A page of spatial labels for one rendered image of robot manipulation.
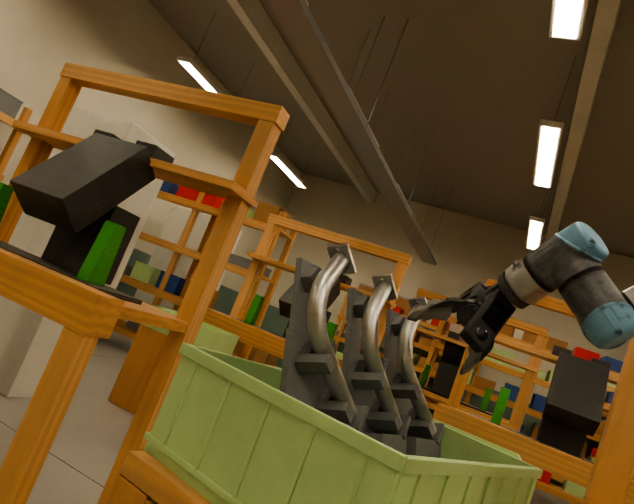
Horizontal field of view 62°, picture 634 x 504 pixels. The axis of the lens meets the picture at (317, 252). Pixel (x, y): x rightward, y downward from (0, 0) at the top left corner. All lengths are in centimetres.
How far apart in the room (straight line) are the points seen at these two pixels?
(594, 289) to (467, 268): 1094
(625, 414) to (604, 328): 101
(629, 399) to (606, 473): 23
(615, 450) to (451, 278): 1007
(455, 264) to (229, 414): 1119
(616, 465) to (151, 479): 141
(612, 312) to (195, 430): 64
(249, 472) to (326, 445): 12
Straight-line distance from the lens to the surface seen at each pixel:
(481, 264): 1184
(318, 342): 82
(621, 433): 189
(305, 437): 70
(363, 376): 97
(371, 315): 96
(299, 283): 86
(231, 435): 78
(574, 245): 93
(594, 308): 91
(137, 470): 87
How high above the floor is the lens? 105
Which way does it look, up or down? 8 degrees up
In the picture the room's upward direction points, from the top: 21 degrees clockwise
